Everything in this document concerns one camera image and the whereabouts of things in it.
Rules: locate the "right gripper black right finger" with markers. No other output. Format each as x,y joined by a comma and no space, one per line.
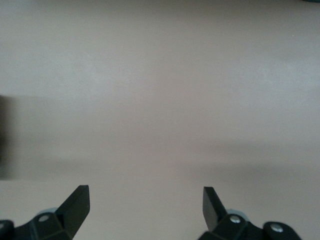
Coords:
215,215

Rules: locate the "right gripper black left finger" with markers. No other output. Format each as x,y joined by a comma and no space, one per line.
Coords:
72,212

